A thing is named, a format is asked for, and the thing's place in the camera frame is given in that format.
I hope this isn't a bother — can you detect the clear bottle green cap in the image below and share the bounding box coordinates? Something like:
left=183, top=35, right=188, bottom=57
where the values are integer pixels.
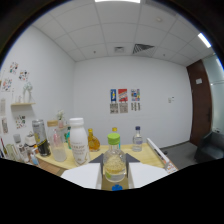
left=102, top=132, right=128, bottom=183

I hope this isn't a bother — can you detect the wooden two-tier shelf rack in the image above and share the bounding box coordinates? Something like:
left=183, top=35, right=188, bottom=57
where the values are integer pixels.
left=34, top=137, right=180, bottom=191

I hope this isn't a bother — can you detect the large white bottle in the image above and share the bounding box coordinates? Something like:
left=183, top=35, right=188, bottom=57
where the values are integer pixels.
left=68, top=117, right=91, bottom=167

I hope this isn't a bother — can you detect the clear jar cork lid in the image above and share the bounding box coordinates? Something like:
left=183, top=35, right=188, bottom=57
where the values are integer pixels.
left=46, top=119, right=68, bottom=163

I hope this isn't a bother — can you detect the clear bottle blue cap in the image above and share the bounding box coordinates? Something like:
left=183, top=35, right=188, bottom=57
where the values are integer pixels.
left=131, top=125, right=144, bottom=153

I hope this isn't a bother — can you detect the amber liquid bottle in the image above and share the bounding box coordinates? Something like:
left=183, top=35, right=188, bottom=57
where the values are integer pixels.
left=87, top=128, right=102, bottom=153

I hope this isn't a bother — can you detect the small pink bottle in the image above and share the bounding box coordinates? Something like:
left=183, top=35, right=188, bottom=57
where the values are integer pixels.
left=53, top=131, right=63, bottom=152

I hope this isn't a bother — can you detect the blue bottle yellow cap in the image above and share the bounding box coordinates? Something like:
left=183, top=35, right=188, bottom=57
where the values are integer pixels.
left=111, top=126, right=122, bottom=150

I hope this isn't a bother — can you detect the black silver tall can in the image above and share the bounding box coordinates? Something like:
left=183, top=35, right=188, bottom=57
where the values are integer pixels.
left=31, top=118, right=52, bottom=158

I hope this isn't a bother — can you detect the white countertop appliance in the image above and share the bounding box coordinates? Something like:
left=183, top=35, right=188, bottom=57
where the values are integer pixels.
left=24, top=132, right=37, bottom=148

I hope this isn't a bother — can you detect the black sofa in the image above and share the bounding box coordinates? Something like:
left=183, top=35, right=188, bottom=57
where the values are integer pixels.
left=193, top=129, right=224, bottom=165

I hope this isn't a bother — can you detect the brown door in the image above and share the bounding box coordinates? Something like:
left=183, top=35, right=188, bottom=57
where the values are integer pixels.
left=186, top=59, right=214, bottom=147

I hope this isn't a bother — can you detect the white flower ornament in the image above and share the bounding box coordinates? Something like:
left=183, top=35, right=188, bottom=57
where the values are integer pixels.
left=22, top=81, right=34, bottom=104

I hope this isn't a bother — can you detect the ceiling air vent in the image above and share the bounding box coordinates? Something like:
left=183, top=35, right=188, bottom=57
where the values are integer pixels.
left=132, top=43, right=156, bottom=55

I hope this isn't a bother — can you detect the square ceiling fixture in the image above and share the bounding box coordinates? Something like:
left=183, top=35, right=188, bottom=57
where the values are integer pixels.
left=113, top=46, right=126, bottom=54

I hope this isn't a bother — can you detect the ceiling light panel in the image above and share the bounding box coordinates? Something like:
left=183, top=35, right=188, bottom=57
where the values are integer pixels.
left=197, top=32, right=212, bottom=49

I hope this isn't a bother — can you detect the colourful wall poster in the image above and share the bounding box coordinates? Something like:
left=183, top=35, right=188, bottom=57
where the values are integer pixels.
left=130, top=88, right=141, bottom=102

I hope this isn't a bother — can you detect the red wall poster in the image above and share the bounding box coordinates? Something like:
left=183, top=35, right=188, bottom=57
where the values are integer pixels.
left=117, top=88, right=129, bottom=103

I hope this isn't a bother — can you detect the floral wall sticker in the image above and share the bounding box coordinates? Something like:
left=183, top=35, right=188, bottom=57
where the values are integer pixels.
left=14, top=114, right=27, bottom=130
left=8, top=61, right=20, bottom=75
left=18, top=69, right=30, bottom=82
left=1, top=77, right=14, bottom=93

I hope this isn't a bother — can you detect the blue wall poster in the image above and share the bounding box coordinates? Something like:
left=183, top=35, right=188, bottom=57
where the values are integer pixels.
left=110, top=88, right=118, bottom=104

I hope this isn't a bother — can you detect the wooden wall shelf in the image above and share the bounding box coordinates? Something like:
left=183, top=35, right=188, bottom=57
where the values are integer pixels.
left=10, top=101, right=37, bottom=108

